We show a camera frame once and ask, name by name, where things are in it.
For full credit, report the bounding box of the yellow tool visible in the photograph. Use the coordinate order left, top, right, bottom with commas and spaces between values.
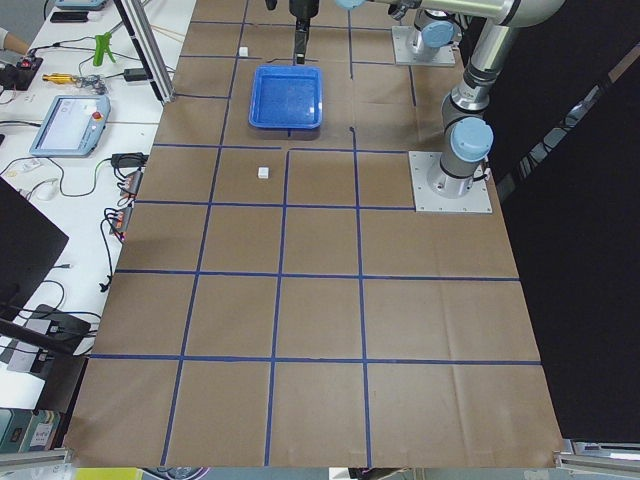
42, 73, 76, 85

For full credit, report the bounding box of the teach pendant tablet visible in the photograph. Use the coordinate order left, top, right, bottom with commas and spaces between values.
29, 95, 111, 157

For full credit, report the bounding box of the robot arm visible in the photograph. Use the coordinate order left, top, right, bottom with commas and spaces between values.
388, 0, 564, 199
288, 0, 459, 66

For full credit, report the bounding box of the aluminium frame post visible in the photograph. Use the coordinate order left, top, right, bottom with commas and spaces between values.
114, 0, 175, 105

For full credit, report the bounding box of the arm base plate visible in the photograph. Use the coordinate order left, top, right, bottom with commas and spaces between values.
408, 151, 492, 214
392, 26, 456, 67

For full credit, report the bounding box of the black power adapter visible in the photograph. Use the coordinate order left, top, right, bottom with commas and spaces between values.
123, 68, 148, 82

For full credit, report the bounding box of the blue plastic tray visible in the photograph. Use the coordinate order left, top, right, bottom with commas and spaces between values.
248, 64, 323, 130

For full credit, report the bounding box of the usb hub with cables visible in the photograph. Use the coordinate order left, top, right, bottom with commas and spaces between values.
110, 152, 149, 199

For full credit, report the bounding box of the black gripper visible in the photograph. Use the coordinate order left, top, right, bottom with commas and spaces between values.
289, 0, 319, 65

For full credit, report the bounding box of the green handled reach grabber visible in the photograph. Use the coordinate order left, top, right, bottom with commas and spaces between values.
92, 1, 126, 67

